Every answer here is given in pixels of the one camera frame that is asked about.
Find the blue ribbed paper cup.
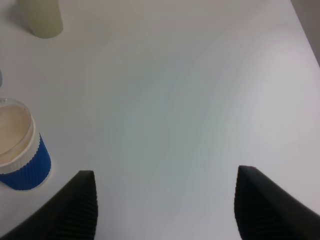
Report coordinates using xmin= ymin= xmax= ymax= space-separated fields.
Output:
xmin=0 ymin=98 xmax=52 ymax=191

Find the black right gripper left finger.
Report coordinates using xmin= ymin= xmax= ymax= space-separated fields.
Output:
xmin=1 ymin=170 xmax=98 ymax=240

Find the pale green plastic cup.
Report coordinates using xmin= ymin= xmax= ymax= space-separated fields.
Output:
xmin=16 ymin=0 xmax=64 ymax=39

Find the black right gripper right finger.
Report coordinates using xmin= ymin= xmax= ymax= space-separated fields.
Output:
xmin=234 ymin=165 xmax=320 ymax=240

